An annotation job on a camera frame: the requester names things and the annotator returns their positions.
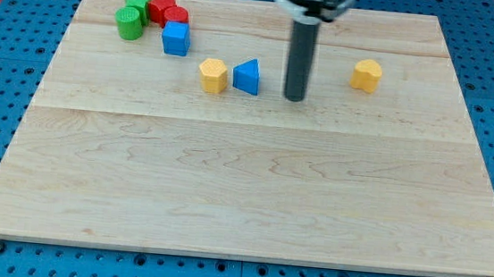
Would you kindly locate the red cylinder block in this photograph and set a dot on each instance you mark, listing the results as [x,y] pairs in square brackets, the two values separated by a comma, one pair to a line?
[175,13]

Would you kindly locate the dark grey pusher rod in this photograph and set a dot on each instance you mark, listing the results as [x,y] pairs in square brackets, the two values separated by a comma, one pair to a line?
[299,64]

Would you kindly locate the light wooden board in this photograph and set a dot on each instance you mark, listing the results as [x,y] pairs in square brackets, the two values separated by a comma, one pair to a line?
[122,149]

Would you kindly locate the red star block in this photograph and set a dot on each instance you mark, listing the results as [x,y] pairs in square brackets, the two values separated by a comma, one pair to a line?
[156,9]

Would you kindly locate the yellow hexagon block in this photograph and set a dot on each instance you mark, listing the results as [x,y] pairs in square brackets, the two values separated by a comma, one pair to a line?
[213,75]

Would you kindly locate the blue cube block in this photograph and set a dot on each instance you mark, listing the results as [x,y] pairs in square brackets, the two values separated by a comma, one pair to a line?
[175,37]

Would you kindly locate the blue triangle block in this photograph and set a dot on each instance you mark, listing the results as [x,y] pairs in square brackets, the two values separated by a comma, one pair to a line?
[246,77]

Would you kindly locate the green cylinder block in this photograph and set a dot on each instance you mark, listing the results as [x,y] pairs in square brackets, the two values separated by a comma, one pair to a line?
[128,22]

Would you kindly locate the green star block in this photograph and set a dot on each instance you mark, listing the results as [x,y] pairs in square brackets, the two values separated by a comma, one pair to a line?
[142,7]

